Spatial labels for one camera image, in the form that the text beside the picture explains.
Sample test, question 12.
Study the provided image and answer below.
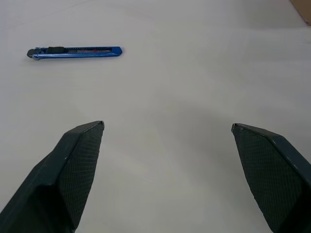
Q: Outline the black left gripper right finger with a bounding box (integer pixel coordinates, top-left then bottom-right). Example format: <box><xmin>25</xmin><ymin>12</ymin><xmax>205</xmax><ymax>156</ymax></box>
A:
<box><xmin>231</xmin><ymin>123</ymin><xmax>311</xmax><ymax>233</ymax></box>

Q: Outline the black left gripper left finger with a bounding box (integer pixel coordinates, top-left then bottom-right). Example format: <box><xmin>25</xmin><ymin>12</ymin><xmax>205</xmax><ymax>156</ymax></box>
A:
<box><xmin>0</xmin><ymin>120</ymin><xmax>105</xmax><ymax>233</ymax></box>

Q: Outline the blue pen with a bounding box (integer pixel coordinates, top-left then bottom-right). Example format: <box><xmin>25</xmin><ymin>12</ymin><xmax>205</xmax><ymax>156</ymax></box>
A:
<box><xmin>26</xmin><ymin>45</ymin><xmax>124</xmax><ymax>61</ymax></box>

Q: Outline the brown cardboard box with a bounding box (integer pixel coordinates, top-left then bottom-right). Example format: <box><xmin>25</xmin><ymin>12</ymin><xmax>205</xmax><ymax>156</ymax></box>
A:
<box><xmin>290</xmin><ymin>0</ymin><xmax>311</xmax><ymax>25</ymax></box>

